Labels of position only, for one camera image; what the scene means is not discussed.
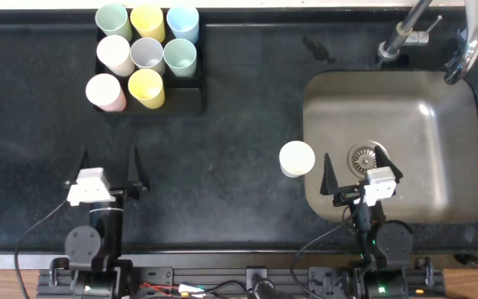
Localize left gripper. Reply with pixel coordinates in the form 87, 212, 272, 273
64, 145, 149, 203

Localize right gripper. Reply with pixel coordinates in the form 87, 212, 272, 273
319, 145, 405, 208

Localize white cup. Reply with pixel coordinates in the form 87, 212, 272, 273
95, 34, 136, 78
278, 140, 317, 179

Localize pink cup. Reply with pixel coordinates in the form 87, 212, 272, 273
85, 73, 128, 113

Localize yellow cup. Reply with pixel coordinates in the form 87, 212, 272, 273
127, 68, 166, 110
129, 4, 167, 43

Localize steel sink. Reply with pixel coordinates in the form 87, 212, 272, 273
301, 69, 478, 225

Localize black tray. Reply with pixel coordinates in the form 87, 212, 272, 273
92, 7, 207, 116

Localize grey cup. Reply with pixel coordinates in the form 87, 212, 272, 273
129, 37, 167, 76

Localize green cup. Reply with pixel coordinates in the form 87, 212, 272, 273
95, 2, 134, 42
163, 38, 198, 79

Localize steel tap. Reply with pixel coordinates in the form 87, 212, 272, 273
376, 0, 478, 86

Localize blue cup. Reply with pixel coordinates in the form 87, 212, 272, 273
166, 5, 201, 45

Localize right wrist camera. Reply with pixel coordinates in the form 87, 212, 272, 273
361, 165, 398, 208

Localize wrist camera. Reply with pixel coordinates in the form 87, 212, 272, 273
361, 165, 398, 208
66, 167, 115, 208

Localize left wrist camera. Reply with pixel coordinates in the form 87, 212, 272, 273
66, 167, 115, 208

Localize mounting rail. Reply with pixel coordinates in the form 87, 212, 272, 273
37, 256, 447, 299

